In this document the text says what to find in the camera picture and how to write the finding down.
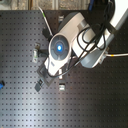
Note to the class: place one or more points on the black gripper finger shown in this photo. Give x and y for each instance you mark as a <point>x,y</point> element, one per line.
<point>39,85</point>

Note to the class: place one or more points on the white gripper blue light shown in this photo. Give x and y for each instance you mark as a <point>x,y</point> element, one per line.
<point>59,54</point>

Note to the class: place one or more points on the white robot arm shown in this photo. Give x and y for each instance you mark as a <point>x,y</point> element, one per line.
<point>76,42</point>

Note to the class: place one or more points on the metal cable clip left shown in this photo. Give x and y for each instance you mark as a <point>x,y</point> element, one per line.
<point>36,52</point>

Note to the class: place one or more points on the metal cable clip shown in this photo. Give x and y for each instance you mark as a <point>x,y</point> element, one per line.
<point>61,87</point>
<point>36,52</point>
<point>60,18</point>

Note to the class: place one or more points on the metal cable clip center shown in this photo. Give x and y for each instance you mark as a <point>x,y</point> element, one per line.
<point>61,87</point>

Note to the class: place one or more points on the metal cable clip top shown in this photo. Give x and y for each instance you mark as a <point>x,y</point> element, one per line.
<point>60,18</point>

